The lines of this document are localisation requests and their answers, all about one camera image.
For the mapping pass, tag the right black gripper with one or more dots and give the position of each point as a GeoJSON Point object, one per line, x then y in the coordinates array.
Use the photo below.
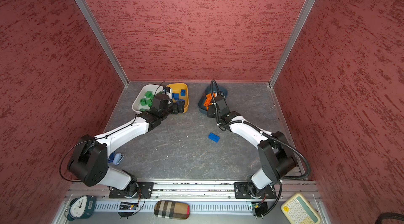
{"type": "Point", "coordinates": [210, 113]}

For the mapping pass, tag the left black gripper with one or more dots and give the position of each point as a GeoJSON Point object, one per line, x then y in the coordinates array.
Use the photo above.
{"type": "Point", "coordinates": [175, 111]}

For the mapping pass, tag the green lego cluster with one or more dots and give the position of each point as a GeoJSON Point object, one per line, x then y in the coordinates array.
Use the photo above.
{"type": "Point", "coordinates": [143, 102]}
{"type": "Point", "coordinates": [149, 102]}

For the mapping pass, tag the orange lego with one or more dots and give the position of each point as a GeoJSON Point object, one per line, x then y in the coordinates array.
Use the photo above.
{"type": "Point", "coordinates": [209, 95]}
{"type": "Point", "coordinates": [206, 100]}

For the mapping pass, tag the green lego cluster top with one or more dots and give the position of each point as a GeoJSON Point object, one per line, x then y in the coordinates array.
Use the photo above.
{"type": "Point", "coordinates": [143, 102]}

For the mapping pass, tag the blue lego pair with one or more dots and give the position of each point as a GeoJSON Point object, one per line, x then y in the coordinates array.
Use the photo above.
{"type": "Point", "coordinates": [215, 138]}

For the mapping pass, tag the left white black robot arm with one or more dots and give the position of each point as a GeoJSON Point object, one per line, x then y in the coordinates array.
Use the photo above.
{"type": "Point", "coordinates": [89, 159]}

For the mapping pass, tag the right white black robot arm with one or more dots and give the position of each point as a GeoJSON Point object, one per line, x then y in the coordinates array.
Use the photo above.
{"type": "Point", "coordinates": [276, 157]}

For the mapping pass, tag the teal rectangular container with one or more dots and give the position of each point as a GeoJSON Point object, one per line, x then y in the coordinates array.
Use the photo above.
{"type": "Point", "coordinates": [201, 107]}

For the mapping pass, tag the white rectangular container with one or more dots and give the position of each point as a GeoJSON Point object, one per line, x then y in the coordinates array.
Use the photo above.
{"type": "Point", "coordinates": [136, 106]}

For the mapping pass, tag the yellow rectangular container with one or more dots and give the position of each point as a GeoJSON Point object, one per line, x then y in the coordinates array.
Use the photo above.
{"type": "Point", "coordinates": [176, 88]}

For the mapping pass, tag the light blue small object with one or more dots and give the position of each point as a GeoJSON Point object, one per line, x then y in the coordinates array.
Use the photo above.
{"type": "Point", "coordinates": [118, 158]}

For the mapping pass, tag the blue stapler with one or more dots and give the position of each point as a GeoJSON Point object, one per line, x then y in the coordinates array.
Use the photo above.
{"type": "Point", "coordinates": [111, 158]}

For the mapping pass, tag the plaid fabric pouch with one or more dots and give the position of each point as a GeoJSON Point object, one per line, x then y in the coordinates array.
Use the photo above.
{"type": "Point", "coordinates": [172, 210]}

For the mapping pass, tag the yellow green calculator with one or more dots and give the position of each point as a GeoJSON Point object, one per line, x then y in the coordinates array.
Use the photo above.
{"type": "Point", "coordinates": [298, 210]}

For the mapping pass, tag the green analog clock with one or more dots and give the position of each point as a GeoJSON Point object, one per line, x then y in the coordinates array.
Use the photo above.
{"type": "Point", "coordinates": [81, 208]}

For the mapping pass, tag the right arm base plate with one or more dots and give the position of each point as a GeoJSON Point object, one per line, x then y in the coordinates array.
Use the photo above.
{"type": "Point", "coordinates": [247, 190]}

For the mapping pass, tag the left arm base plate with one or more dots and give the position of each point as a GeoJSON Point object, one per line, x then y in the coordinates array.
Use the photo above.
{"type": "Point", "coordinates": [132, 191]}

